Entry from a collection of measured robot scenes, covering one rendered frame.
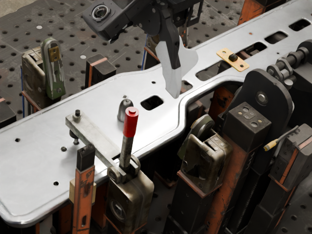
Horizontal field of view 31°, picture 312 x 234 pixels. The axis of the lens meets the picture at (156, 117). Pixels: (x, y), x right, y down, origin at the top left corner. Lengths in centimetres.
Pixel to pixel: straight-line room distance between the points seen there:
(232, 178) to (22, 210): 42
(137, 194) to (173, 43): 34
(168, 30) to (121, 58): 105
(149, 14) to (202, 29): 122
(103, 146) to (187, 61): 30
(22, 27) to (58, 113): 75
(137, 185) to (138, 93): 30
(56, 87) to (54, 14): 76
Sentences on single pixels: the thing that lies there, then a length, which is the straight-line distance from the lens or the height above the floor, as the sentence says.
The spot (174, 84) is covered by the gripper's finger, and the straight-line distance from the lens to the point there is 77.
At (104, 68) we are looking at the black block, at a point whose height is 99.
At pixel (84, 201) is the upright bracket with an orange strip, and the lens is 94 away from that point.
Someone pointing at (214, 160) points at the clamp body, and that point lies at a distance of 104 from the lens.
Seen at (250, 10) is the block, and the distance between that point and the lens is 169.
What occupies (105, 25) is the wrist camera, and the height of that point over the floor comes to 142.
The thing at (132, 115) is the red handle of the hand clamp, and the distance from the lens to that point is 88.
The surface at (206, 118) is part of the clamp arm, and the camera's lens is 105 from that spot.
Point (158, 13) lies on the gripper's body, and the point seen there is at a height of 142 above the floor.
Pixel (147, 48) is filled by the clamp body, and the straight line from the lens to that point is 146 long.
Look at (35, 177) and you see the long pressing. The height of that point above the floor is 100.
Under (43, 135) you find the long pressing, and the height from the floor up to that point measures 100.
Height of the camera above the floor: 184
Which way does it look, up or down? 45 degrees down
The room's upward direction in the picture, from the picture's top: 11 degrees clockwise
